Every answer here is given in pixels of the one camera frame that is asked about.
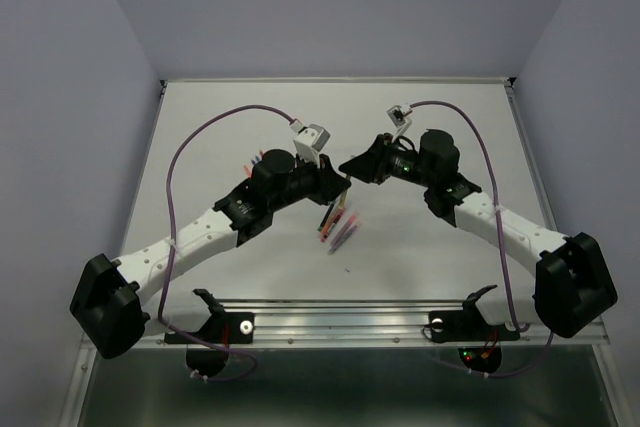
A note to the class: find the green pen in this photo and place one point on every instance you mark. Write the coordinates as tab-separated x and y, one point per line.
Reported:
326	216

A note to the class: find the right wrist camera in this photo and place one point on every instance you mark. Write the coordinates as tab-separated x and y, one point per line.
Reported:
400	117

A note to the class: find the yellow pen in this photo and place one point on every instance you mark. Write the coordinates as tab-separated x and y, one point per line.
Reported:
343	196

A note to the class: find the aluminium rail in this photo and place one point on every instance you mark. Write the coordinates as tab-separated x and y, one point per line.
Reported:
316	324

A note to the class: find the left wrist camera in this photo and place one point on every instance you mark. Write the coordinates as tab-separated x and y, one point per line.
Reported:
309	140

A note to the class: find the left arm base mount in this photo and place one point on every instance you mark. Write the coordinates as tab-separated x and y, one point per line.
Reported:
212	353

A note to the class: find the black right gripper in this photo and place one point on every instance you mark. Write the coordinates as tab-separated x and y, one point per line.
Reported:
371	164

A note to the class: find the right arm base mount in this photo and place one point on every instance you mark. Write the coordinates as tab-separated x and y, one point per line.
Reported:
480	353

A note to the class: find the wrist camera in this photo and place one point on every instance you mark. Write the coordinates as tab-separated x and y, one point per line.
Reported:
309	140
400	117

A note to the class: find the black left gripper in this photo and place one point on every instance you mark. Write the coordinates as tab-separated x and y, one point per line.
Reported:
329	184

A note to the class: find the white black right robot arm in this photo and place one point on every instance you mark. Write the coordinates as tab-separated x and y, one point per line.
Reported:
572	285

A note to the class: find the orange brown pen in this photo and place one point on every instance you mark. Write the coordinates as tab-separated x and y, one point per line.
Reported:
331	223

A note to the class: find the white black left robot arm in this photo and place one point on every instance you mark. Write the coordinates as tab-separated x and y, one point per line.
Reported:
111	293

